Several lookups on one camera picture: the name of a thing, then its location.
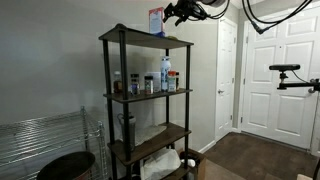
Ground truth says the thin black cable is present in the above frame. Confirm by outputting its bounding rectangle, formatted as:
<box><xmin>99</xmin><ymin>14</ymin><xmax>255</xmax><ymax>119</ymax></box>
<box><xmin>207</xmin><ymin>0</ymin><xmax>232</xmax><ymax>20</ymax></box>

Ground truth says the brown jar black lid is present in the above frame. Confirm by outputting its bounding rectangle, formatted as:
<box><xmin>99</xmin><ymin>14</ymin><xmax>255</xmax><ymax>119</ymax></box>
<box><xmin>175</xmin><ymin>71</ymin><xmax>181</xmax><ymax>91</ymax></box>

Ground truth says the white printed bottle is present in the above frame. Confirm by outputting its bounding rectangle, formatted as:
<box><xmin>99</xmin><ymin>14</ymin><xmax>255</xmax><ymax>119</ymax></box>
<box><xmin>160</xmin><ymin>56</ymin><xmax>172</xmax><ymax>92</ymax></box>

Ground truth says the dark grey water bottle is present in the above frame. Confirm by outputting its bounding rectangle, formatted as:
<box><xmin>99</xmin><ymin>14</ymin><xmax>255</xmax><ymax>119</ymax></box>
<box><xmin>116</xmin><ymin>112</ymin><xmax>137</xmax><ymax>152</ymax></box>

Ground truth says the yellow spice jar orange lid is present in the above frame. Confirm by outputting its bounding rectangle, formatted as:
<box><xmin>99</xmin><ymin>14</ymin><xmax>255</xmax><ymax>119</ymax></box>
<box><xmin>167</xmin><ymin>70</ymin><xmax>177</xmax><ymax>93</ymax></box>

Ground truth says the thick black cable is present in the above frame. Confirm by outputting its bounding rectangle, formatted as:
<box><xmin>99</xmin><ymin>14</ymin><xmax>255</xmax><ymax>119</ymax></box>
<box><xmin>241</xmin><ymin>0</ymin><xmax>315</xmax><ymax>36</ymax></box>

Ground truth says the pepper jar black lid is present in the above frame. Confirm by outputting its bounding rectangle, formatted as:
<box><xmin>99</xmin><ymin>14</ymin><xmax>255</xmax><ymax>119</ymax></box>
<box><xmin>143</xmin><ymin>75</ymin><xmax>155</xmax><ymax>96</ymax></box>
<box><xmin>129</xmin><ymin>73</ymin><xmax>141</xmax><ymax>96</ymax></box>

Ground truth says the narrow white panel door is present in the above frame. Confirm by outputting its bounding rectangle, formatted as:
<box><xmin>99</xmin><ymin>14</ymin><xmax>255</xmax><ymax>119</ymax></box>
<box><xmin>214</xmin><ymin>17</ymin><xmax>239</xmax><ymax>143</ymax></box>

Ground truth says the metal wire rack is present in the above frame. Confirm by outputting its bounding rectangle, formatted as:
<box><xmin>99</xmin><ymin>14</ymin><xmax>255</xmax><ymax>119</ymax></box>
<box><xmin>0</xmin><ymin>105</ymin><xmax>112</xmax><ymax>180</ymax></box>

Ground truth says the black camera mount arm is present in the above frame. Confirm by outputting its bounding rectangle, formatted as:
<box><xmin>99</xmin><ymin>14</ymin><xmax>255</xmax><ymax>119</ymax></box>
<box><xmin>276</xmin><ymin>70</ymin><xmax>320</xmax><ymax>94</ymax></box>

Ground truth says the dark round pot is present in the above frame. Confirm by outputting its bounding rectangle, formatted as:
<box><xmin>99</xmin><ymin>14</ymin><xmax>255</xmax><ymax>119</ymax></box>
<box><xmin>36</xmin><ymin>151</ymin><xmax>97</xmax><ymax>180</ymax></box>

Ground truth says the checked white cloth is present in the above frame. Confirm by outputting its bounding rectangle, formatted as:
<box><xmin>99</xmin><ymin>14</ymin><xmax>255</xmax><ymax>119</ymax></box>
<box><xmin>134</xmin><ymin>123</ymin><xmax>168</xmax><ymax>147</ymax></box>

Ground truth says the brown cardboard box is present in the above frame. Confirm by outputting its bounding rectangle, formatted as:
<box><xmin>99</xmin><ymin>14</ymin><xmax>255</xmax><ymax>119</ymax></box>
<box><xmin>179</xmin><ymin>149</ymin><xmax>208</xmax><ymax>180</ymax></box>

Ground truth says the small jar brown label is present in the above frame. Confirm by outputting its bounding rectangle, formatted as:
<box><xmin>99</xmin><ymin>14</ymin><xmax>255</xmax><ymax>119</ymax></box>
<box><xmin>112</xmin><ymin>70</ymin><xmax>123</xmax><ymax>94</ymax></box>

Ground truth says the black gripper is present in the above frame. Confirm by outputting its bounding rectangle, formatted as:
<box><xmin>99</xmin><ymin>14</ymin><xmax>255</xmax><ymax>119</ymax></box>
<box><xmin>162</xmin><ymin>0</ymin><xmax>210</xmax><ymax>27</ymax></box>

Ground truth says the white bag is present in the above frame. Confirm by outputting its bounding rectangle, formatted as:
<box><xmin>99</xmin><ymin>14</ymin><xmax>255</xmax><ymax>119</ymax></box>
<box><xmin>139</xmin><ymin>147</ymin><xmax>182</xmax><ymax>180</ymax></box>

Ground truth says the wide white panel door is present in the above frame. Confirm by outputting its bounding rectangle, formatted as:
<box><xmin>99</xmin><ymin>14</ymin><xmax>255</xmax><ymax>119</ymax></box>
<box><xmin>240</xmin><ymin>5</ymin><xmax>320</xmax><ymax>152</ymax></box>

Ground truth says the black frame wooden shelf unit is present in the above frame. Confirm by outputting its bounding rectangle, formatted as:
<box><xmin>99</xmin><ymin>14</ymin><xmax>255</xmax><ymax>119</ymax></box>
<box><xmin>98</xmin><ymin>23</ymin><xmax>195</xmax><ymax>180</ymax></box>

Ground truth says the white rectangular container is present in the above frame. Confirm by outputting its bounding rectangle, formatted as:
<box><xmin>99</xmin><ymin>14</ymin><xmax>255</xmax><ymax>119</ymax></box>
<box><xmin>148</xmin><ymin>71</ymin><xmax>163</xmax><ymax>93</ymax></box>

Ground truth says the white blue orange box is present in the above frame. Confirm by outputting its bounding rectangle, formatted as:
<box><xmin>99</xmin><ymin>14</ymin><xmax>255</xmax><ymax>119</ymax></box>
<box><xmin>148</xmin><ymin>6</ymin><xmax>167</xmax><ymax>38</ymax></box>

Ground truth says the black stereo camera bar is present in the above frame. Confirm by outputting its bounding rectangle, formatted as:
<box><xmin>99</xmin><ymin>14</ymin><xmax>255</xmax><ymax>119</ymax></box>
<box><xmin>268</xmin><ymin>63</ymin><xmax>301</xmax><ymax>72</ymax></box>

